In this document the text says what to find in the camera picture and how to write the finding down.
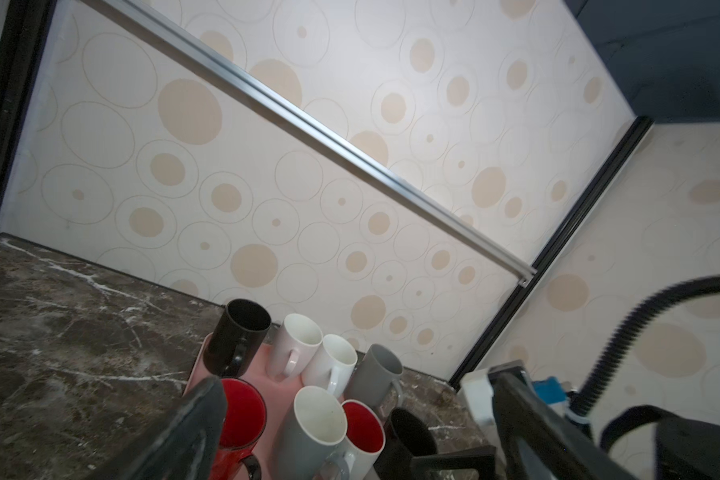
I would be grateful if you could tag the pale pink mug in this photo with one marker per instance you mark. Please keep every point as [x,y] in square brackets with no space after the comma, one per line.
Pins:
[295,344]

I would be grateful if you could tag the red glass cup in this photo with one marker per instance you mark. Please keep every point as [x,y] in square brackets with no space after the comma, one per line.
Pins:
[244,424]

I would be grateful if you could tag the pink rectangular tray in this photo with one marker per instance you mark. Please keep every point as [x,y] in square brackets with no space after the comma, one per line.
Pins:
[278,397]

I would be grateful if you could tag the silver aluminium rail back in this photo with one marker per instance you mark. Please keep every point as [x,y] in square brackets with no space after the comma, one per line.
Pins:
[170,39]

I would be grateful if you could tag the white mug with handle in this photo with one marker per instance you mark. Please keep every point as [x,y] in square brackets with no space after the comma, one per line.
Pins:
[332,365]

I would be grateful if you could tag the white black upside-down mug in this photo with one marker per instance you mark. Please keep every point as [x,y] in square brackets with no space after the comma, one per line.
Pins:
[407,437]

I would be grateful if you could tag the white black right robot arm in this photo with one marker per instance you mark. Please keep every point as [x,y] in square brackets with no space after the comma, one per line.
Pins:
[684,448]

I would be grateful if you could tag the tall grey mug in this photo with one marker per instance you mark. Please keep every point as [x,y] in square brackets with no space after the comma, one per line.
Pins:
[376,375]

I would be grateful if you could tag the white mug front row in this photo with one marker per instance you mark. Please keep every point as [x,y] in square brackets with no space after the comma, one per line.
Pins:
[364,441]

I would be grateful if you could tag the black frame post left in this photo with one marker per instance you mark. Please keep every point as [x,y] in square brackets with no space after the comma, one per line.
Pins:
[25,32]

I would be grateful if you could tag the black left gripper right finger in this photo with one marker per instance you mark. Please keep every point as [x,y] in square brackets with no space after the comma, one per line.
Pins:
[539,444]

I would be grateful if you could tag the black mug white rim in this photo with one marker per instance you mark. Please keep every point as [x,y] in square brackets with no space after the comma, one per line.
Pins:
[236,338]

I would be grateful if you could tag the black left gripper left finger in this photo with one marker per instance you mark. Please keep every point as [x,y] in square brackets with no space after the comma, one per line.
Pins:
[181,444]

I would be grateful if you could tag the small grey mug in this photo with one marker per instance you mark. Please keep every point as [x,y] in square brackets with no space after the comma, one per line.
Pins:
[309,437]

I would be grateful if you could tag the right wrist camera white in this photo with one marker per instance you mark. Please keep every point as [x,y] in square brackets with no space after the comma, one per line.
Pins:
[476,391]

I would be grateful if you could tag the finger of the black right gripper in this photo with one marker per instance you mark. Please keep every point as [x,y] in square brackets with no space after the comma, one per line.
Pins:
[480,459]

